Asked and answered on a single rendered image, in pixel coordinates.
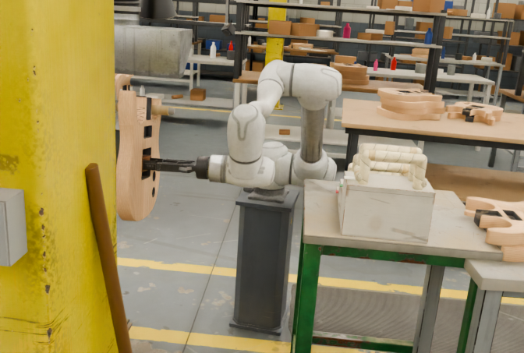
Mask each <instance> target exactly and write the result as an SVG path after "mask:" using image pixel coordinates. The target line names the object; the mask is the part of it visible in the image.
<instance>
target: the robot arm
mask: <svg viewBox="0 0 524 353"><path fill-rule="evenodd" d="M341 92H342V74H341V73H339V71H337V70H335V69H333V68H331V67H328V66H325V65H316V64H309V63H300V64H295V63H287V62H284V61H282V60H274V61H272V62H270V63H268V64H267V65H266V66H265V67H264V69H263V71H262V73H261V74H260V78H259V80H258V86H257V101H253V102H251V103H249V104H241V105H238V106H236V107H235V108H234V109H233V110H232V112H231V114H230V115H229V118H228V128H227V138H228V149H229V156H227V155H211V158H210V157H206V156H199V157H198V158H197V160H196V162H195V161H192V160H187V161H185V160H175V159H169V158H168V159H162V158H151V157H150V160H149V161H145V160H143V170H153V171H170V172H181V173H190V172H192V171H195V172H196V178H198V179H209V181H210V182H220V183H228V184H231V185H235V186H240V187H244V188H243V191H244V192H249V193H250V194H249V195H248V199H255V200H261V201H268V202H273V203H280V204H282V203H284V199H285V197H286V195H287V194H289V190H287V189H285V185H297V186H302V187H303V185H304V179H316V180H325V181H334V180H335V175H336V170H337V165H336V163H335V162H334V161H333V160H332V159H331V158H330V157H328V156H327V154H326V153H325V151H324V150H323V149H322V145H323V133H324V114H325V106H326V105H327V104H328V102H329V101H333V100H334V99H336V98H338V97H339V95H340V94H341ZM280 97H296V98H297V99H298V101H299V103H300V104H301V139H300V149H299V150H298V151H297V153H296V154H292V153H290V152H288V148H287V147H286V146H285V145H284V144H282V143H279V142H267V143H264V145H263V142H264V137H265V125H266V122H265V118H267V117H268V116H269V115H270V114H271V112H272V111H273V109H274V106H275V105H276V104H277V102H278V100H279V99H280Z"/></svg>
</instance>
